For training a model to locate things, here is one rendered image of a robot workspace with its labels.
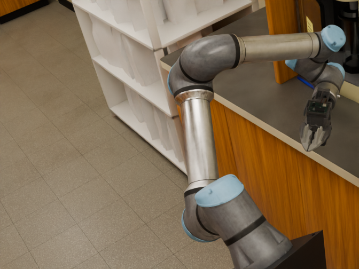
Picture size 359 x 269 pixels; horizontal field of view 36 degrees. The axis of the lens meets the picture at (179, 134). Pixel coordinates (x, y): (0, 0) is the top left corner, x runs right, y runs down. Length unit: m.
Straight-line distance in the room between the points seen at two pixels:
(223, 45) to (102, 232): 1.93
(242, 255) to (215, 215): 0.11
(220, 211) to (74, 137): 2.86
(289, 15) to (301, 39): 0.57
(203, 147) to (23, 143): 2.88
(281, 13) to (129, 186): 1.70
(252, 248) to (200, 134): 0.37
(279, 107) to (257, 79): 0.24
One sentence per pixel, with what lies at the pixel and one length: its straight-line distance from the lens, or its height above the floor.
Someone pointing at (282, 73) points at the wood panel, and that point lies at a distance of 2.28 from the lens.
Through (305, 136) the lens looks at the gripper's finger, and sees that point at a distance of 1.64.
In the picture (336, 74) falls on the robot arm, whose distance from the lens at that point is 1.82.
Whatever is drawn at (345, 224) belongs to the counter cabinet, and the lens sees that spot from 2.09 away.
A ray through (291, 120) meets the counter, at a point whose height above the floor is 0.94.
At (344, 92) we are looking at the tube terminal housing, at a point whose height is 0.96.
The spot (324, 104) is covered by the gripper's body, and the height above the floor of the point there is 1.20.
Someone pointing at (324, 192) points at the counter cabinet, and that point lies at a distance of 2.07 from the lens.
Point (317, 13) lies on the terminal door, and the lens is 1.88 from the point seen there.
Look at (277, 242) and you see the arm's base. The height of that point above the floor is 1.15.
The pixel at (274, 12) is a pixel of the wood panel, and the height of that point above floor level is 1.25.
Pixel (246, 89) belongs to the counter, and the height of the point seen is 0.94.
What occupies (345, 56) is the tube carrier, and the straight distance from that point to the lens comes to 2.15.
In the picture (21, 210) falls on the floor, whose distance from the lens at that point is 3.65.
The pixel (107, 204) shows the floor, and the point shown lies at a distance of 3.41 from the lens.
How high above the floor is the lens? 2.14
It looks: 35 degrees down
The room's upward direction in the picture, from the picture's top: 15 degrees counter-clockwise
